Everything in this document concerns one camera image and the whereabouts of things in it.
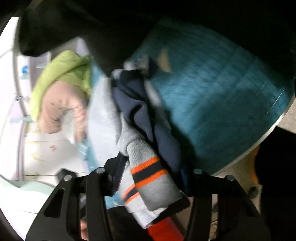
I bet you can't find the blue bottle cap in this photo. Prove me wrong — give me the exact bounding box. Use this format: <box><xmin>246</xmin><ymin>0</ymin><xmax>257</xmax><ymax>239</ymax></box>
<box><xmin>22</xmin><ymin>65</ymin><xmax>29</xmax><ymax>74</ymax></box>

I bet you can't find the green and pink folded jacket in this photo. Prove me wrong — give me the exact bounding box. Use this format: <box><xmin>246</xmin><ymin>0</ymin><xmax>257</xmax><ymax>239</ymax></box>
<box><xmin>30</xmin><ymin>50</ymin><xmax>92</xmax><ymax>142</ymax></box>

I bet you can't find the lavender white bed headboard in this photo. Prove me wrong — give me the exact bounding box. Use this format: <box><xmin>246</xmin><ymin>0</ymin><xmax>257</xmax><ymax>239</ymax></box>
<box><xmin>1</xmin><ymin>17</ymin><xmax>87</xmax><ymax>185</ymax></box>

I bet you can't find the navy and grey sweater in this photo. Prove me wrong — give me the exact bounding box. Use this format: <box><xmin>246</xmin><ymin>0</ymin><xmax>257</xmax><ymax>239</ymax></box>
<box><xmin>86</xmin><ymin>58</ymin><xmax>191</xmax><ymax>229</ymax></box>

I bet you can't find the teal patterned bed quilt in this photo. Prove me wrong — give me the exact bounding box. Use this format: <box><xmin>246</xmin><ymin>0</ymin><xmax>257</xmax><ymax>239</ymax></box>
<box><xmin>78</xmin><ymin>24</ymin><xmax>293</xmax><ymax>209</ymax></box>

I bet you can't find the orange slipper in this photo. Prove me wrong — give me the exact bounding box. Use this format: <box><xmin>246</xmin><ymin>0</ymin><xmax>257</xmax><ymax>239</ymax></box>
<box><xmin>147</xmin><ymin>217</ymin><xmax>184</xmax><ymax>241</ymax></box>

